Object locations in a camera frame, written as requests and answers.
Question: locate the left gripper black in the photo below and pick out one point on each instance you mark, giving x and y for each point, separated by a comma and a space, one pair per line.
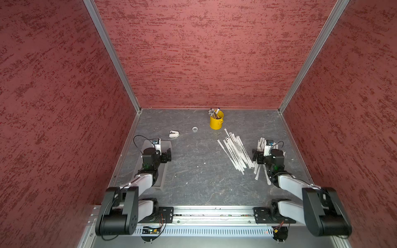
164, 155

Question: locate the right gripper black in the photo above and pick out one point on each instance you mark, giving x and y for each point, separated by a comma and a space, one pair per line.
260, 155

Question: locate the translucent plastic storage box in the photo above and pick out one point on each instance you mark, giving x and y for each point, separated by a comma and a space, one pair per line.
165, 146

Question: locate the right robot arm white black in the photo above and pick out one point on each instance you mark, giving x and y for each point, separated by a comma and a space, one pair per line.
330, 225

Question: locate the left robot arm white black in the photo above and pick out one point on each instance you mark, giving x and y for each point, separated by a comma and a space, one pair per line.
121, 208

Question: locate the white plastic clip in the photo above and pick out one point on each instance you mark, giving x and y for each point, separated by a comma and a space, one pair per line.
173, 134

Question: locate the wrapped straw on table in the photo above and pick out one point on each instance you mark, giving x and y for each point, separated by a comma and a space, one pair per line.
229, 152

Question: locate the yellow metal cup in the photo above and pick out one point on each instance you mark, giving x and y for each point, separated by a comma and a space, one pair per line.
216, 123

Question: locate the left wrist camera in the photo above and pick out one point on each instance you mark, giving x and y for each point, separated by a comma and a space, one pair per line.
156, 142

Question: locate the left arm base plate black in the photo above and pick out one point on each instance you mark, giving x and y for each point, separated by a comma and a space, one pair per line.
162, 216

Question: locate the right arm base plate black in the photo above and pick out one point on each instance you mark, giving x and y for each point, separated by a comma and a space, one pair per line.
264, 215

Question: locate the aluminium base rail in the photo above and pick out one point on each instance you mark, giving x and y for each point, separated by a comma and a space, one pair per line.
243, 215

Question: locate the perforated cable duct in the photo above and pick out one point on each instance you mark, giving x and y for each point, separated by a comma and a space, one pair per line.
218, 231

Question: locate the left aluminium corner post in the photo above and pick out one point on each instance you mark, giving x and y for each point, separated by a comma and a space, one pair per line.
101, 29

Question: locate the aluminium corner post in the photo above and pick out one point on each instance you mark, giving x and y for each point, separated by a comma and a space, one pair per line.
101, 29
321, 39

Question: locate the right aluminium corner post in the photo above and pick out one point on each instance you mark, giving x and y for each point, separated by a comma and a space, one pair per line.
321, 39

